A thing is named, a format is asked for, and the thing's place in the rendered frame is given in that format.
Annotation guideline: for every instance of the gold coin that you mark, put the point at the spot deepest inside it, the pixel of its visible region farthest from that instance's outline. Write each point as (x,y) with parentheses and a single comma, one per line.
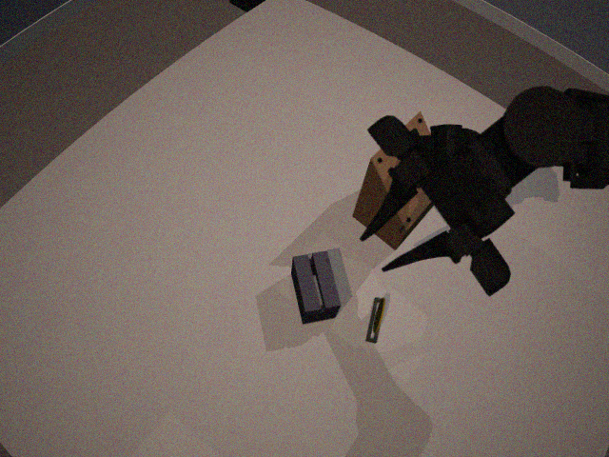
(379,315)

